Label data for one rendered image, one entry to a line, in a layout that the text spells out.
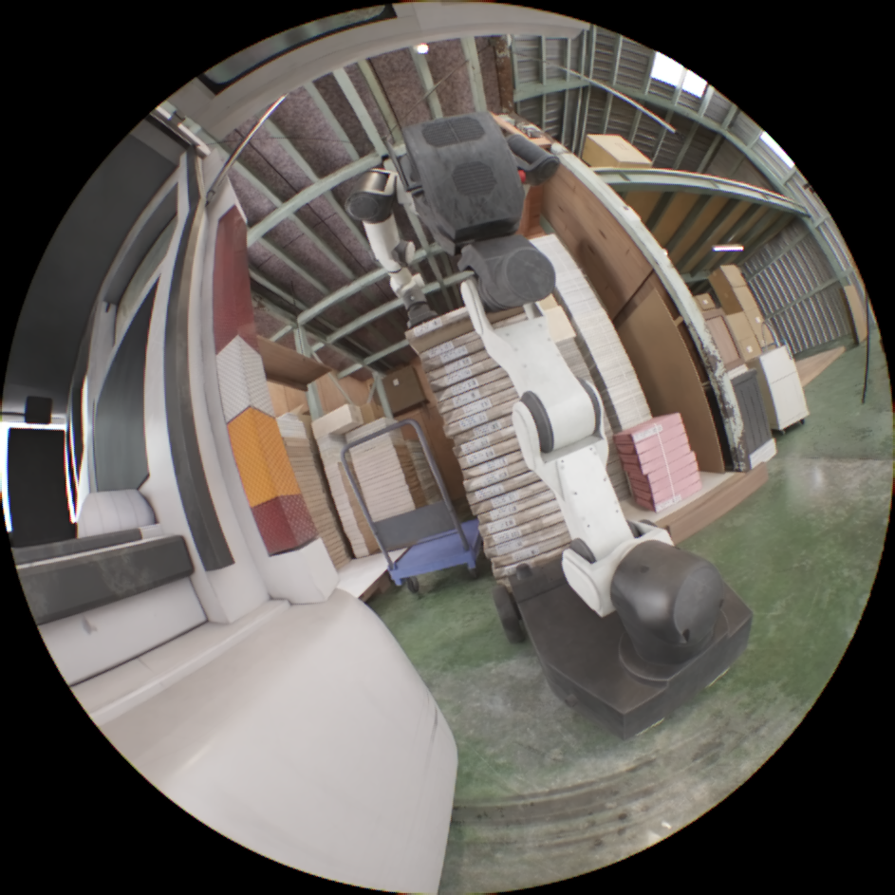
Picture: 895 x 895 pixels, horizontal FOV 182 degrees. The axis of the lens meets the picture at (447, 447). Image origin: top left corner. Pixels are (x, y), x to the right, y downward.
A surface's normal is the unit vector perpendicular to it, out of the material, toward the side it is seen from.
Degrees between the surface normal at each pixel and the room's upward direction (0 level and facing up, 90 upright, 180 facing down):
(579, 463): 76
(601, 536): 62
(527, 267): 117
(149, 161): 178
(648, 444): 90
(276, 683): 46
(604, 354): 90
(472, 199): 132
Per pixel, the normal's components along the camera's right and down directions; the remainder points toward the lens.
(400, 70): 0.34, 0.94
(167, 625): 0.92, -0.35
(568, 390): -0.18, -0.46
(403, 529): -0.14, 0.14
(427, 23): 0.11, 0.99
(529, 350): -0.11, -0.25
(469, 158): 0.09, 0.63
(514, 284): 0.12, 0.38
